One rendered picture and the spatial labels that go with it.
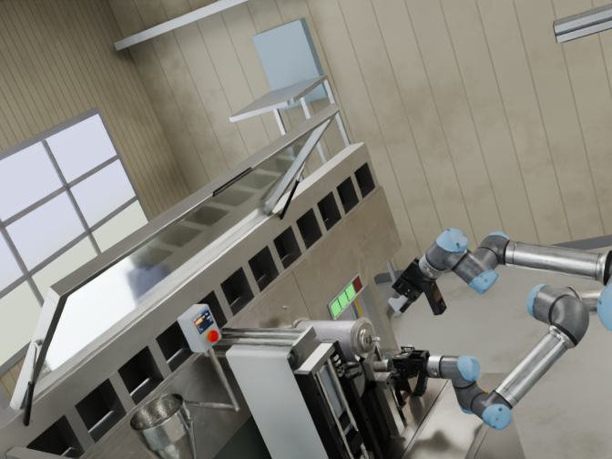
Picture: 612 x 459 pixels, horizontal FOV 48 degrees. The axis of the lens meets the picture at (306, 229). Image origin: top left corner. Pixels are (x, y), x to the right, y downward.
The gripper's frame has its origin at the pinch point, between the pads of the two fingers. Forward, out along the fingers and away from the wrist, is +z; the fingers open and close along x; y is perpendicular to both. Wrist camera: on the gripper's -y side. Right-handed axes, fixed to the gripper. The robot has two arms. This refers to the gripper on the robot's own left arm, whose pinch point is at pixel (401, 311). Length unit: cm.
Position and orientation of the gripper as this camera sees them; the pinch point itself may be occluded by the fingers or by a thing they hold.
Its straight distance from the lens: 213.5
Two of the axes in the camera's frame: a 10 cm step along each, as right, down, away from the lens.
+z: -3.9, 6.3, 6.7
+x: -5.2, 4.5, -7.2
